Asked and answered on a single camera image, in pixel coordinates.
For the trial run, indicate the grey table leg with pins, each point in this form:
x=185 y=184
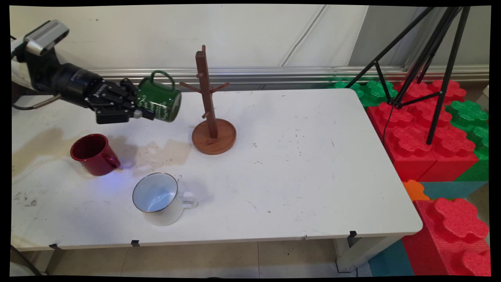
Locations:
x=49 y=260

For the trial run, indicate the red enamel mug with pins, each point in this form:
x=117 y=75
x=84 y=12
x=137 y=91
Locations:
x=98 y=158

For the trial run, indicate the teal foam block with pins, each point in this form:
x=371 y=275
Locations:
x=450 y=190

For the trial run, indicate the wooden mug tree stand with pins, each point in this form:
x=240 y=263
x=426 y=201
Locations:
x=214 y=137

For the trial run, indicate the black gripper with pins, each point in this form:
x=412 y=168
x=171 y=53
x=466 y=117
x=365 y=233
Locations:
x=82 y=88

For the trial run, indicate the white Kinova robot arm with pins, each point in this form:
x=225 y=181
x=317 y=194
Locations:
x=19 y=74

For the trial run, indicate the green enamel mug white print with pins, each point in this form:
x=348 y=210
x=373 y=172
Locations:
x=160 y=100

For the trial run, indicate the blue foam floor block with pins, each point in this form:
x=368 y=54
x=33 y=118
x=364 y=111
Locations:
x=391 y=260

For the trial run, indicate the black camera tripod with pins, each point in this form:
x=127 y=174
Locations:
x=438 y=51

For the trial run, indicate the black table edge clip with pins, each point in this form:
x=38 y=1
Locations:
x=135 y=243
x=54 y=246
x=352 y=234

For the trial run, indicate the red foam block wide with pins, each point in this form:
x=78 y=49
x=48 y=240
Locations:
x=411 y=145

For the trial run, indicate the red foam block tall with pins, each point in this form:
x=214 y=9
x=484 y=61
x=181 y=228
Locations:
x=454 y=235

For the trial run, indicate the aluminium wall rail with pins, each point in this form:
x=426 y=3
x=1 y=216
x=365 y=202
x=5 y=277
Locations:
x=274 y=74

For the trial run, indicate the orange foam piece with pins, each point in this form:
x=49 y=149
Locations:
x=414 y=190

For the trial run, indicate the green foam block tall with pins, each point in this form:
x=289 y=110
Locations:
x=475 y=129

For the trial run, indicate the white table leg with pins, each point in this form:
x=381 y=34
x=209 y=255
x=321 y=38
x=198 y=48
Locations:
x=368 y=250

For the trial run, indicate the green foam block flat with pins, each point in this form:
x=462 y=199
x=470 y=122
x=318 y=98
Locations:
x=372 y=92

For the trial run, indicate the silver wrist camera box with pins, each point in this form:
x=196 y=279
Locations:
x=47 y=35

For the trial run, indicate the red foam block small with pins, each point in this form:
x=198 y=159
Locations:
x=454 y=92

